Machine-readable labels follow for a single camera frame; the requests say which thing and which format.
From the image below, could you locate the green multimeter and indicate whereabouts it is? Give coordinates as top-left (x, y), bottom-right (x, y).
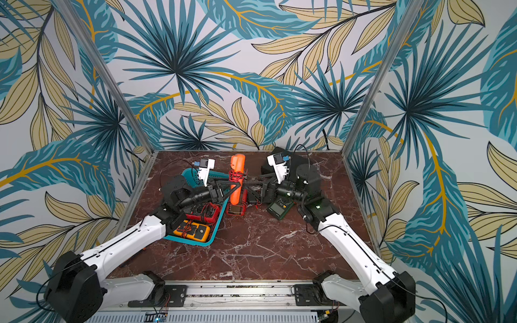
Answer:
top-left (267, 197), bottom-right (295, 221)

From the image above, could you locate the yellow multimeter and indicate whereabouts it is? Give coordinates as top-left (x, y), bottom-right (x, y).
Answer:
top-left (173, 220), bottom-right (211, 242)

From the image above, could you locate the teal plastic basket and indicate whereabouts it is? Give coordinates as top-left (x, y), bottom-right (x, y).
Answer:
top-left (161, 168), bottom-right (230, 247)

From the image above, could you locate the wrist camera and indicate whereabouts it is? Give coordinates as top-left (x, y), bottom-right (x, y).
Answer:
top-left (193, 158), bottom-right (215, 187)
top-left (267, 153), bottom-right (290, 184)

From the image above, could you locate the aluminium front rail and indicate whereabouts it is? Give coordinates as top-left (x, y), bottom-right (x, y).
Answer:
top-left (102, 279), bottom-right (353, 311)

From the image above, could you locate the small orange clamp meter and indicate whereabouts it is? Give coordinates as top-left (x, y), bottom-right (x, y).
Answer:
top-left (229, 153), bottom-right (246, 205)

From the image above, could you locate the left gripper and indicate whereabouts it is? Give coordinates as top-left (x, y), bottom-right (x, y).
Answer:
top-left (177, 176), bottom-right (239, 210)

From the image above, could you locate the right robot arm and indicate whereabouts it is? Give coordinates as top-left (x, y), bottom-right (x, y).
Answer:
top-left (243, 164), bottom-right (416, 322)

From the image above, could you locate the red multimeter face down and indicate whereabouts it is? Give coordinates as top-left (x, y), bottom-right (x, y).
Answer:
top-left (226, 189), bottom-right (248, 217)

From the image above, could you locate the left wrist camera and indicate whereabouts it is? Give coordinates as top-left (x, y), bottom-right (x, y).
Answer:
top-left (193, 158), bottom-right (215, 187)

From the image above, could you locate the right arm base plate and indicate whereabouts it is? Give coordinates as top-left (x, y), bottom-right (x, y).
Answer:
top-left (290, 284), bottom-right (334, 306)

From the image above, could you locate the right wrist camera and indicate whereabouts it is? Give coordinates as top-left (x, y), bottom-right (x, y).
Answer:
top-left (267, 153), bottom-right (290, 184)

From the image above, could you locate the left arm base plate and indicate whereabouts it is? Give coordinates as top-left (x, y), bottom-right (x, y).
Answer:
top-left (149, 285), bottom-right (187, 308)

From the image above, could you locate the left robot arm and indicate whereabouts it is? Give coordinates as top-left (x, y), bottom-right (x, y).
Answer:
top-left (43, 175), bottom-right (241, 322)

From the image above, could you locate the black plastic tool case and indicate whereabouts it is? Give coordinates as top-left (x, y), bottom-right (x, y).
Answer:
top-left (261, 148), bottom-right (310, 182)

